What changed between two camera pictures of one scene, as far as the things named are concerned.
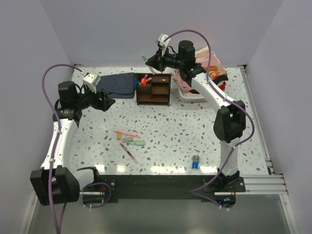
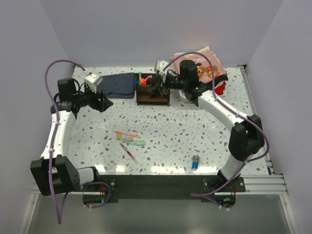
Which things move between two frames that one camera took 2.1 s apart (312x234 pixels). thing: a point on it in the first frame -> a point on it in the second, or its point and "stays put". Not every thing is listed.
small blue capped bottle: x=195 y=163 stays put
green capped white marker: x=144 y=58 -> x=140 y=76
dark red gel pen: x=129 y=153 stays put
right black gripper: x=157 y=61 -> x=161 y=82
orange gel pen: x=126 y=133 stays put
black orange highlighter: x=144 y=81 stays put
